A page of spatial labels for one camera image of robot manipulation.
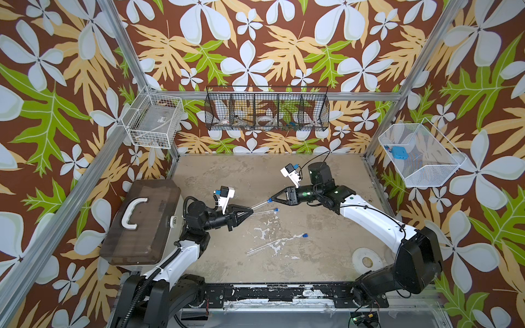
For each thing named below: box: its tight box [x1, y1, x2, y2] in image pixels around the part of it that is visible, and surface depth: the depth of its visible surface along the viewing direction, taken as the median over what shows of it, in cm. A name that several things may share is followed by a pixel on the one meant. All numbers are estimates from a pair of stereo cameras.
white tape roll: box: [352, 247, 384, 275], surface depth 84 cm
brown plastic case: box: [99, 179, 182, 266], surface depth 76 cm
